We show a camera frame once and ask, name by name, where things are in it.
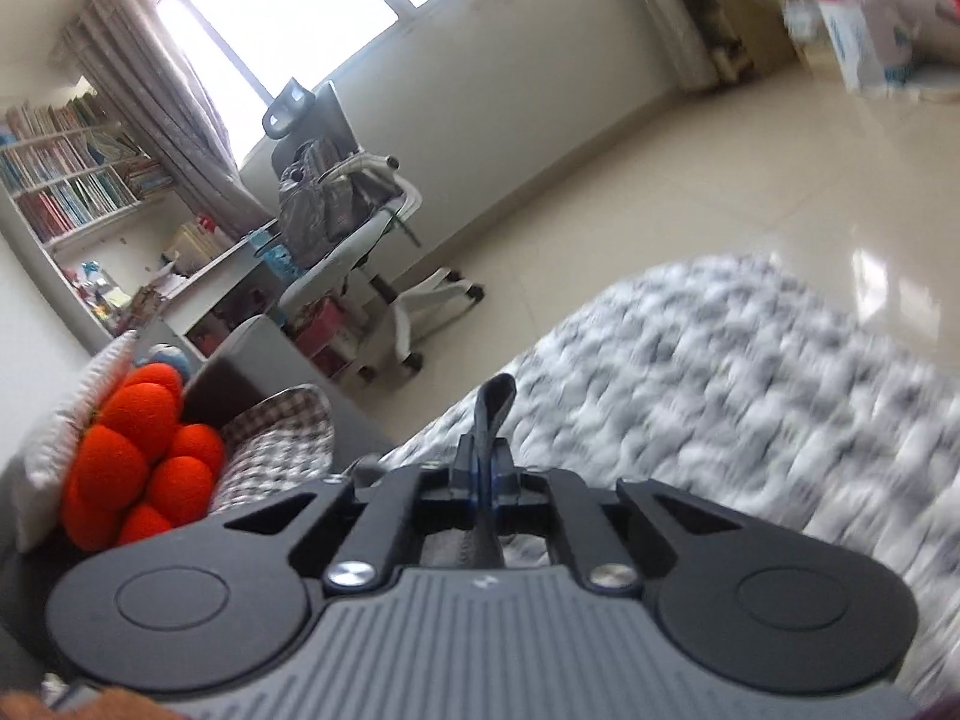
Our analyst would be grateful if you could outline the light grey pillow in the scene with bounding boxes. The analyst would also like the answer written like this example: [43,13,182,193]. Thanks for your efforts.
[15,330,140,552]

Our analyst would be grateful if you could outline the bright window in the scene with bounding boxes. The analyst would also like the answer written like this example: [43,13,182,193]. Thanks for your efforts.
[146,0,608,166]

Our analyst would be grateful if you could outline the orange pumpkin cushion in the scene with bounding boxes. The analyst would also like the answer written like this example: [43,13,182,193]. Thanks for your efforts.
[61,362,185,552]
[120,422,226,545]

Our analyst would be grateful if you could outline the grey white office chair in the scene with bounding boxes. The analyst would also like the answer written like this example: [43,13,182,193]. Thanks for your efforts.
[262,79,485,380]

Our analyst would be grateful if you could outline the teal patterned bag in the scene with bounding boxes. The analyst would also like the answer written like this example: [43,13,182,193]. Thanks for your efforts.
[251,236,301,278]

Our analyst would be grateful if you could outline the grey shirt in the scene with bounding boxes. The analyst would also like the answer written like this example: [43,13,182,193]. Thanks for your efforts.
[450,373,518,571]

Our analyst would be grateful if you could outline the white bookshelf desk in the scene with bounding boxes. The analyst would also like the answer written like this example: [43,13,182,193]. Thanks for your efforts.
[0,90,301,361]

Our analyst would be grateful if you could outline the white paper bag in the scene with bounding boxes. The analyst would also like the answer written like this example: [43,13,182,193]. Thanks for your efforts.
[814,0,912,95]

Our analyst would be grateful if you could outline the person's right hand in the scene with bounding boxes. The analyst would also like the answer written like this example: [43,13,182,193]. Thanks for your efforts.
[0,685,175,720]

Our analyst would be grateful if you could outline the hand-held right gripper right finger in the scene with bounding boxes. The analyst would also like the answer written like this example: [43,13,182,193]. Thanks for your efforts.
[486,446,740,599]

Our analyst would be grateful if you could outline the pile of loose books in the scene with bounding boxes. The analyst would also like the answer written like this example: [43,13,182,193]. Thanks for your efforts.
[131,221,233,316]

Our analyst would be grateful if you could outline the wooden shelf desk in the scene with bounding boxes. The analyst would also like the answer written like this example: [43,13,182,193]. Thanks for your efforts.
[652,0,848,83]

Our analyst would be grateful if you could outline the camouflage backpack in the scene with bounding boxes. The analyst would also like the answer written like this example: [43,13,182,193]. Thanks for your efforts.
[277,141,361,271]

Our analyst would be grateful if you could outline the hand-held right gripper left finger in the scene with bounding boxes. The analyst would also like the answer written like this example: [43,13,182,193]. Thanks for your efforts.
[225,441,482,599]

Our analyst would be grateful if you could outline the grey white quilted blanket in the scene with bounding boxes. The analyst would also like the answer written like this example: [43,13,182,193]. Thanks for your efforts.
[214,255,960,698]

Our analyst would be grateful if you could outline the blue plush toy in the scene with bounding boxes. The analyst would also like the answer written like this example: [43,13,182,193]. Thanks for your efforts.
[146,343,192,380]

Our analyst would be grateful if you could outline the rows of shelved books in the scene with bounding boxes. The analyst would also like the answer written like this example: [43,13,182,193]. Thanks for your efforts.
[0,94,173,241]

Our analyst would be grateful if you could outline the light patterned curtain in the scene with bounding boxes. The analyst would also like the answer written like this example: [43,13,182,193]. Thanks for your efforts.
[607,0,721,91]
[60,0,282,241]

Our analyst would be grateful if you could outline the dark grey sofa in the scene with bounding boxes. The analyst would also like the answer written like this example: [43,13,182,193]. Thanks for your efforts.
[0,315,398,691]

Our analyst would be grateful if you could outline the red storage box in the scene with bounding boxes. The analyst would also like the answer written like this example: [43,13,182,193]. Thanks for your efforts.
[292,298,361,380]

